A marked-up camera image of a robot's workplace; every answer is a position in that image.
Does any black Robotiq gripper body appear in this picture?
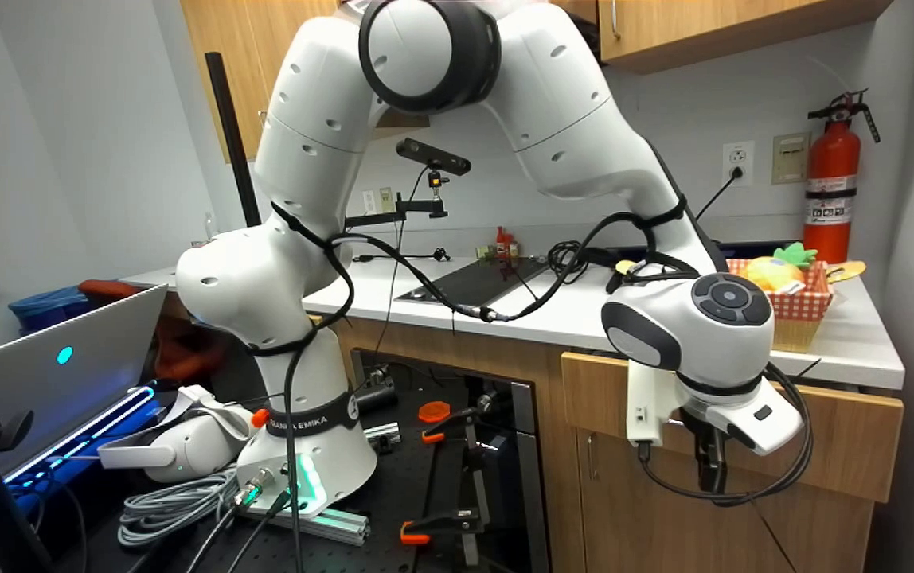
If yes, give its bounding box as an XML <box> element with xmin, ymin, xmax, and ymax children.
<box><xmin>683</xmin><ymin>405</ymin><xmax>735</xmax><ymax>461</ymax></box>

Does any wooden base cabinet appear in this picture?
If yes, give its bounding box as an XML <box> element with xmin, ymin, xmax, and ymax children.
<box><xmin>332</xmin><ymin>314</ymin><xmax>904</xmax><ymax>573</ymax></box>

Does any red checkered basket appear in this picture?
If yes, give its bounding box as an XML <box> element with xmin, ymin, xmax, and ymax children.
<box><xmin>726</xmin><ymin>250</ymin><xmax>843</xmax><ymax>324</ymax></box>

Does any red orange plush carrot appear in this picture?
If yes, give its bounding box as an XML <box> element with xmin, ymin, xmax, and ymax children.
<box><xmin>802</xmin><ymin>260</ymin><xmax>834</xmax><ymax>297</ymax></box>

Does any green plush leaf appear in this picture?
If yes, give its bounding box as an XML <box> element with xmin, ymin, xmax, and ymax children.
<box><xmin>775</xmin><ymin>237</ymin><xmax>819</xmax><ymax>271</ymax></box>

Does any yellow plush fruit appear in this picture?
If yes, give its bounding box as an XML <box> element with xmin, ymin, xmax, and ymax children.
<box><xmin>825</xmin><ymin>258</ymin><xmax>869</xmax><ymax>286</ymax></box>

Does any orange black bar clamp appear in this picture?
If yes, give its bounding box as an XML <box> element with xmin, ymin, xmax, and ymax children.
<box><xmin>399</xmin><ymin>507</ymin><xmax>483</xmax><ymax>555</ymax></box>
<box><xmin>415</xmin><ymin>391</ymin><xmax>506</xmax><ymax>453</ymax></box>

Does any white power outlet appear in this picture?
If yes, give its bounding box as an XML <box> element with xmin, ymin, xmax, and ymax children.
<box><xmin>721</xmin><ymin>136</ymin><xmax>759</xmax><ymax>182</ymax></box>

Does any small red toy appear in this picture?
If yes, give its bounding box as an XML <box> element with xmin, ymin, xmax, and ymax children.
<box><xmin>483</xmin><ymin>222</ymin><xmax>522</xmax><ymax>268</ymax></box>

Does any black flat pad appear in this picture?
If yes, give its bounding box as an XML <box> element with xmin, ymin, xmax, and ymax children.
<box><xmin>399</xmin><ymin>255</ymin><xmax>558</xmax><ymax>309</ymax></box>

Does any red fire extinguisher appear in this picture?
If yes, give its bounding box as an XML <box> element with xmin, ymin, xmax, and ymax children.
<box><xmin>802</xmin><ymin>90</ymin><xmax>886</xmax><ymax>268</ymax></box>

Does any red orange bag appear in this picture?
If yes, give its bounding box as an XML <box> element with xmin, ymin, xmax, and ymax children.
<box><xmin>150</xmin><ymin>302</ymin><xmax>233</xmax><ymax>388</ymax></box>

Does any white VR headset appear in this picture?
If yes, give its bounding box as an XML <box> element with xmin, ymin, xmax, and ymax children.
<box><xmin>100</xmin><ymin>382</ymin><xmax>258</xmax><ymax>487</ymax></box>

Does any black vertical pole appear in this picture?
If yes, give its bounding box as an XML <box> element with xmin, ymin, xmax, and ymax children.
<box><xmin>202</xmin><ymin>46</ymin><xmax>265</xmax><ymax>232</ymax></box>

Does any tall wooden panel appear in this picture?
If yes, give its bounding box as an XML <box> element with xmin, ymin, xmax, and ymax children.
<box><xmin>178</xmin><ymin>0</ymin><xmax>345</xmax><ymax>163</ymax></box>

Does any flat red object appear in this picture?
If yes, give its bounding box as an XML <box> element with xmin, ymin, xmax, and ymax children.
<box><xmin>77</xmin><ymin>277</ymin><xmax>150</xmax><ymax>306</ymax></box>

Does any silver laptop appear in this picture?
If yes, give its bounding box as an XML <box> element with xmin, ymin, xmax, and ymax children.
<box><xmin>0</xmin><ymin>282</ymin><xmax>174</xmax><ymax>555</ymax></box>

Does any blue plastic bin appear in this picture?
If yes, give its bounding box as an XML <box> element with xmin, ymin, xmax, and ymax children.
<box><xmin>5</xmin><ymin>282</ymin><xmax>92</xmax><ymax>335</ymax></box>

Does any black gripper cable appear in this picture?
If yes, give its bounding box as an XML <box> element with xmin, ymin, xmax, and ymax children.
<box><xmin>632</xmin><ymin>364</ymin><xmax>816</xmax><ymax>508</ymax></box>

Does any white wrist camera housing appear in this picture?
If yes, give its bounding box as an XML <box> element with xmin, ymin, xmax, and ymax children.
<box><xmin>625</xmin><ymin>364</ymin><xmax>683</xmax><ymax>448</ymax></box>

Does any black coiled cable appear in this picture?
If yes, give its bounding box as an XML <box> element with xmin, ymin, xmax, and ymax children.
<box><xmin>545</xmin><ymin>236</ymin><xmax>597</xmax><ymax>279</ymax></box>

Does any black plug cable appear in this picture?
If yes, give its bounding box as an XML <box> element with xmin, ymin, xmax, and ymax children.
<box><xmin>691</xmin><ymin>163</ymin><xmax>747</xmax><ymax>222</ymax></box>

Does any beige wall plate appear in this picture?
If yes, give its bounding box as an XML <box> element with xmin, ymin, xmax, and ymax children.
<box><xmin>771</xmin><ymin>127</ymin><xmax>816</xmax><ymax>186</ymax></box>

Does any black camera stand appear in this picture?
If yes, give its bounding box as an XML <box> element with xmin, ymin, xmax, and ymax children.
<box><xmin>342</xmin><ymin>168</ymin><xmax>452</xmax><ymax>232</ymax></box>

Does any black stereo camera bar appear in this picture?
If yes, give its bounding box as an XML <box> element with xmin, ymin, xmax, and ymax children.
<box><xmin>390</xmin><ymin>136</ymin><xmax>474</xmax><ymax>177</ymax></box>

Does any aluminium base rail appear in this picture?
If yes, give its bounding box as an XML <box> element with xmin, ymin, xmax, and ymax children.
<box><xmin>240</xmin><ymin>481</ymin><xmax>372</xmax><ymax>550</ymax></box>

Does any white wall plate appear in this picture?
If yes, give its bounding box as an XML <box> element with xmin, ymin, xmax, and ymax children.
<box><xmin>360</xmin><ymin>184</ymin><xmax>400</xmax><ymax>217</ymax></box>

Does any wooden wall cabinet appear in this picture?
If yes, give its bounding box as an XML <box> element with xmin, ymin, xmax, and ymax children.
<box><xmin>592</xmin><ymin>0</ymin><xmax>895</xmax><ymax>77</ymax></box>

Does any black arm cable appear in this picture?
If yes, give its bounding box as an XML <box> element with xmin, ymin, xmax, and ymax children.
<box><xmin>261</xmin><ymin>194</ymin><xmax>721</xmax><ymax>573</ymax></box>

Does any grey cable bundle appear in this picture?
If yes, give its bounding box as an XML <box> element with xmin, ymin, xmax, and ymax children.
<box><xmin>115</xmin><ymin>472</ymin><xmax>258</xmax><ymax>550</ymax></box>

